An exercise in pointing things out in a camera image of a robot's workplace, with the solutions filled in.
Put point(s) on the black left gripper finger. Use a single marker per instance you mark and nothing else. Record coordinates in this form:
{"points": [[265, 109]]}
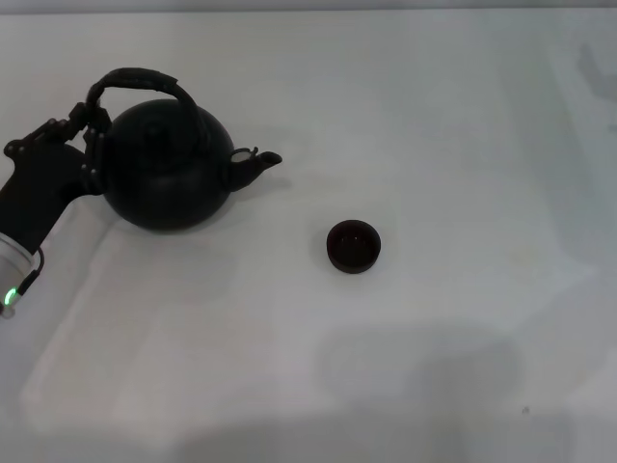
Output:
{"points": [[53, 129], [95, 159]]}

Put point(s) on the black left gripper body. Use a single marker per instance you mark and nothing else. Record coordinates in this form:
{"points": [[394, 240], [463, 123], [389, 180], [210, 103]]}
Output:
{"points": [[38, 188]]}

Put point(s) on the dark brown teacup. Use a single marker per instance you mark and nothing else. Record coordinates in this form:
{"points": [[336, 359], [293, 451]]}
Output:
{"points": [[354, 247]]}

